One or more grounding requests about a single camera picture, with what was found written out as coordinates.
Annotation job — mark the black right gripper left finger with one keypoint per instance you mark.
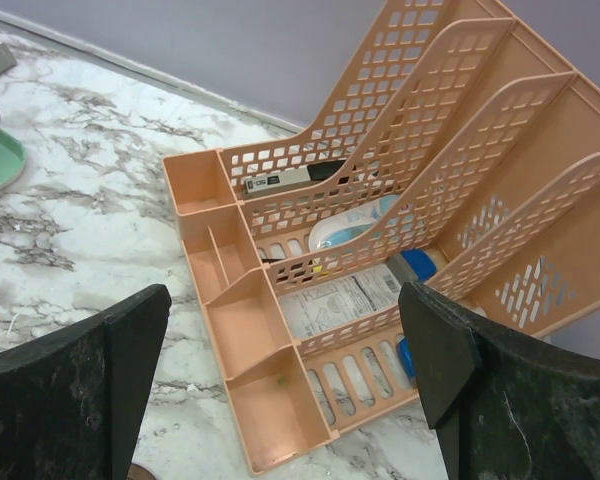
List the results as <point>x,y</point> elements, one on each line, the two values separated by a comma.
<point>72,401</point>

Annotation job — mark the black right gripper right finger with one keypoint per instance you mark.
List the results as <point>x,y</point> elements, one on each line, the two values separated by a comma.
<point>504,405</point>

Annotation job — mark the white printed packet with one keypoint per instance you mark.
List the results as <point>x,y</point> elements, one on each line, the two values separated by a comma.
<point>340,300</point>

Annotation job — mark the white blue packet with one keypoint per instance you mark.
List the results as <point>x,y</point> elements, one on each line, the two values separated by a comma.
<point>349,224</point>

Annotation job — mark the peach plastic file organizer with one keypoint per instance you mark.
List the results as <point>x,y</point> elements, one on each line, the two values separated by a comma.
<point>455,130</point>

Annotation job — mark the green serving tray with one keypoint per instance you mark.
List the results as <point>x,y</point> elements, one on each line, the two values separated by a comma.
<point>0,165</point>

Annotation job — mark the black grey marker pen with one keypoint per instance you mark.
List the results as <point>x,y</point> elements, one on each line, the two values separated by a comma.
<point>271,183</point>

